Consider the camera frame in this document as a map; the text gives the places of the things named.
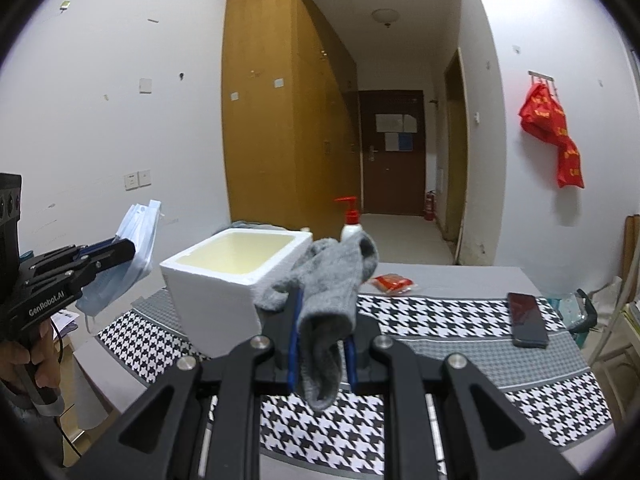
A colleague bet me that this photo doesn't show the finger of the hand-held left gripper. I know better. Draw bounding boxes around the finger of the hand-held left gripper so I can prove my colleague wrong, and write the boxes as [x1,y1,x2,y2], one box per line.
[75,238,137,281]
[75,238,126,261]

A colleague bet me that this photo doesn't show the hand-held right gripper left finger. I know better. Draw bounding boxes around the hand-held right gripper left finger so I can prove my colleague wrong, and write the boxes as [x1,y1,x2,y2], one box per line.
[65,287,303,480]

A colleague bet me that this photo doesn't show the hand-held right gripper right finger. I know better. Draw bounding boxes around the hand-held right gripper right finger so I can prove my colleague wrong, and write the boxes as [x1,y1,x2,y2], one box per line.
[345,319,583,480]

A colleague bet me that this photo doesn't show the blue face mask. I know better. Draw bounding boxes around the blue face mask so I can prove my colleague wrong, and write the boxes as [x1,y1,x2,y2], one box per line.
[75,200,163,333]

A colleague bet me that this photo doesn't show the grey sock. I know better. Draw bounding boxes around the grey sock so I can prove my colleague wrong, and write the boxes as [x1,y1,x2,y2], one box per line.
[254,232,379,413]

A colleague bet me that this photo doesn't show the white foam box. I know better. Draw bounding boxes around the white foam box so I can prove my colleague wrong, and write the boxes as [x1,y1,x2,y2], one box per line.
[159,227,313,359]

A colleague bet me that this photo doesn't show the person's left forearm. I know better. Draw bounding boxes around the person's left forearm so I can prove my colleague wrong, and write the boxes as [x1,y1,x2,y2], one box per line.
[0,380,66,468]

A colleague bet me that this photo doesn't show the person's left hand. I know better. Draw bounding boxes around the person's left hand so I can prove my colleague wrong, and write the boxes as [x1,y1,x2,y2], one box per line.
[0,320,60,395]

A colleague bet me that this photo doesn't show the loose printed papers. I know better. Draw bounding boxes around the loose printed papers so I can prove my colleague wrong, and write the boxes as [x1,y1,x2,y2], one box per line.
[47,309,81,336]

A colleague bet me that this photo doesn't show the red snack packet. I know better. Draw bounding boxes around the red snack packet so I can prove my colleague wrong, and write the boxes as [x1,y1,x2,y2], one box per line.
[372,274,417,295]

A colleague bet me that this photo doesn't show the houndstooth table runner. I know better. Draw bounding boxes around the houndstooth table runner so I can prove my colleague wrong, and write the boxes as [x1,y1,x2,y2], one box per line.
[95,287,613,476]

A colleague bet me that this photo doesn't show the white red pump bottle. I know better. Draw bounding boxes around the white red pump bottle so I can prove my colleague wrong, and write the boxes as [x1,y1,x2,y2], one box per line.
[335,196,363,243]

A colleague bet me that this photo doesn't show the light blue crumpled cloth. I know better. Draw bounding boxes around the light blue crumpled cloth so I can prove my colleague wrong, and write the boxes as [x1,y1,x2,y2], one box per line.
[230,219,313,235]

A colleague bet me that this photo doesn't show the black smartphone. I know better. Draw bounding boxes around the black smartphone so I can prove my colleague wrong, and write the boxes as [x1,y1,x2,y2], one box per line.
[506,291,549,348]

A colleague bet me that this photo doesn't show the dark brown door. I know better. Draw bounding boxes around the dark brown door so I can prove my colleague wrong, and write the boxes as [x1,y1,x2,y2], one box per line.
[357,90,425,217]

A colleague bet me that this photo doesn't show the wooden wardrobe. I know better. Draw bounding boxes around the wooden wardrobe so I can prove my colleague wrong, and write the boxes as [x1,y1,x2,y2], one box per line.
[221,0,361,233]

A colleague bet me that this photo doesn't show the wooden side door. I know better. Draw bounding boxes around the wooden side door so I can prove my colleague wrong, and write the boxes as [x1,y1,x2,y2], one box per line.
[443,47,471,261]

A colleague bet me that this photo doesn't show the red plastic bag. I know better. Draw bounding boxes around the red plastic bag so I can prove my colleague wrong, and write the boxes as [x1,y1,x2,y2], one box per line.
[518,82,568,143]
[556,137,585,189]

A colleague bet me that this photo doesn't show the leaning wooden boards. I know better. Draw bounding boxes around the leaning wooden boards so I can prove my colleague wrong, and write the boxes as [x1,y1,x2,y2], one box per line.
[622,214,640,281]

